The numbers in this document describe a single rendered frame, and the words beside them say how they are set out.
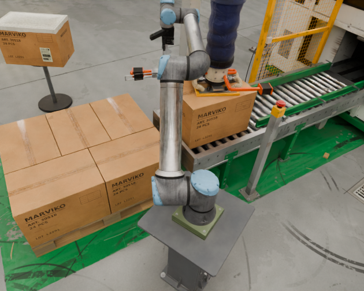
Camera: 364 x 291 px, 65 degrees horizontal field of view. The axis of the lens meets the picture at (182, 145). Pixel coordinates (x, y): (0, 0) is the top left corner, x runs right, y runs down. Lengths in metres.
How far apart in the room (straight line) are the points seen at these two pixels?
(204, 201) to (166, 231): 0.30
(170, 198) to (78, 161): 1.06
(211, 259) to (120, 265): 0.99
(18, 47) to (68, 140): 1.31
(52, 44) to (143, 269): 2.29
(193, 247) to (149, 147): 1.03
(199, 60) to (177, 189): 0.63
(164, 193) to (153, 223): 0.29
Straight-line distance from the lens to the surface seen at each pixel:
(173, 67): 1.37
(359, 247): 2.92
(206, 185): 1.41
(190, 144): 2.28
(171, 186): 1.40
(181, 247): 1.57
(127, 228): 2.51
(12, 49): 3.51
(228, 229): 1.66
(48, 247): 2.49
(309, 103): 3.11
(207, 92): 2.22
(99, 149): 2.36
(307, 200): 3.00
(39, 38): 3.32
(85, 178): 2.17
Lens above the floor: 2.15
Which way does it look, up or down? 43 degrees down
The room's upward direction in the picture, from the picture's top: 5 degrees clockwise
